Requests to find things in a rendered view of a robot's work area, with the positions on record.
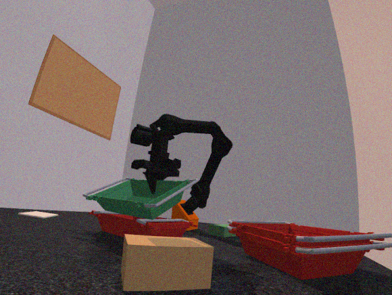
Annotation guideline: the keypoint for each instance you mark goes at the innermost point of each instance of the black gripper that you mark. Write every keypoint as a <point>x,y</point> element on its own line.
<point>154,173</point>

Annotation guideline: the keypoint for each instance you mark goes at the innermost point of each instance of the green rectangular block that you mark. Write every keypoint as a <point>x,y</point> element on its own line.
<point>220,230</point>

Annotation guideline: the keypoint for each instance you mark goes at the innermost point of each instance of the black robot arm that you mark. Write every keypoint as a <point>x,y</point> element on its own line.
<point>172,125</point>

